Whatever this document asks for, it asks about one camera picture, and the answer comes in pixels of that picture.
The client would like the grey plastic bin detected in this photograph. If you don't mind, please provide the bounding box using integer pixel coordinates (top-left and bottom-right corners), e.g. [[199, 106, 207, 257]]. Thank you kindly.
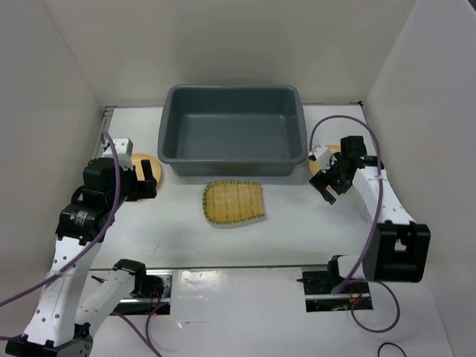
[[157, 85, 308, 176]]

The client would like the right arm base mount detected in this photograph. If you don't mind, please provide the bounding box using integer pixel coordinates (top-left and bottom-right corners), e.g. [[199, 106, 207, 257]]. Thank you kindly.
[[297, 266, 373, 313]]

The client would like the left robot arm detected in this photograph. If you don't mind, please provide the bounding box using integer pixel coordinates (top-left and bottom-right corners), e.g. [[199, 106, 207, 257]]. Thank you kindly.
[[5, 158, 160, 356]]

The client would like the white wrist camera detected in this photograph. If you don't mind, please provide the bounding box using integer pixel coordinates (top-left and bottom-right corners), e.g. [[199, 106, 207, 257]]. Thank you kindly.
[[101, 138, 133, 170], [308, 145, 332, 175]]

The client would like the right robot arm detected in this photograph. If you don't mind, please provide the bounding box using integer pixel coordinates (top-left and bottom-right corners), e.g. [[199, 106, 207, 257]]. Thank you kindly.
[[309, 136, 431, 292]]

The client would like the tan plate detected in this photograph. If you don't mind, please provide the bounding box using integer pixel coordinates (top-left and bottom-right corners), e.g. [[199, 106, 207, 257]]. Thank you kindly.
[[308, 144, 341, 176], [131, 153, 161, 187]]

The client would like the woven bamboo tray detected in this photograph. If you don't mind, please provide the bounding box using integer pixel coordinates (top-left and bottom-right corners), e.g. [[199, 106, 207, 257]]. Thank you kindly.
[[202, 180, 266, 225]]

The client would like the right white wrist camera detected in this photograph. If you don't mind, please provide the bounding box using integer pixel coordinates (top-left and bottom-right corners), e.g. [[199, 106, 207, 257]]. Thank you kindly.
[[308, 145, 332, 175]]

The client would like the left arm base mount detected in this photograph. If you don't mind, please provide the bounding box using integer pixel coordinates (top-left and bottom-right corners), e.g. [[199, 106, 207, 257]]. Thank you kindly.
[[114, 269, 173, 316]]

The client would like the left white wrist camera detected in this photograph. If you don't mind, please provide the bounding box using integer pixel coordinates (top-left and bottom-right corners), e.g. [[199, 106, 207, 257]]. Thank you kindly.
[[101, 138, 133, 170]]

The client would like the black cable loop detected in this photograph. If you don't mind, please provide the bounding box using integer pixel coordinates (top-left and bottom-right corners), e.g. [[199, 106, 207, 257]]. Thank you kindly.
[[378, 342, 408, 357]]

